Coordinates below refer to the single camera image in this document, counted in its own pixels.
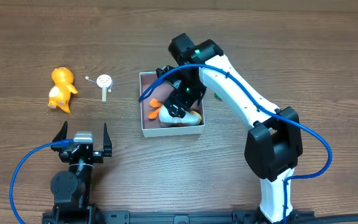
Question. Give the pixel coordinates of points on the white wooden rattle drum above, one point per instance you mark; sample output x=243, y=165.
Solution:
x=105, y=83

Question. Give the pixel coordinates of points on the orange bear figurine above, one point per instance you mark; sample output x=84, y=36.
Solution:
x=60, y=93

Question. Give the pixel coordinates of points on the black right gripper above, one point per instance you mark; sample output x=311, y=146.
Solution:
x=177, y=109

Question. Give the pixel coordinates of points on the black mounting rail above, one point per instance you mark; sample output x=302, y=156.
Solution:
x=95, y=215

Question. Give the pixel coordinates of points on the white plush duck orange feet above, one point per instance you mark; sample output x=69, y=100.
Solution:
x=191, y=118

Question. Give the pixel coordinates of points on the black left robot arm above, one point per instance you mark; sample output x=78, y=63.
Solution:
x=71, y=188

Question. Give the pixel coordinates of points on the green round lid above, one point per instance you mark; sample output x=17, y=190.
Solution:
x=217, y=97

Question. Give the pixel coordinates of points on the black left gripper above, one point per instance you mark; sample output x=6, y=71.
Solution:
x=81, y=155

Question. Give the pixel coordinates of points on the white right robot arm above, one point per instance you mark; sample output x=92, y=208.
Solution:
x=272, y=145

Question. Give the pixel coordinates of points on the white cardboard box pink interior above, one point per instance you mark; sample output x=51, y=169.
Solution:
x=153, y=128

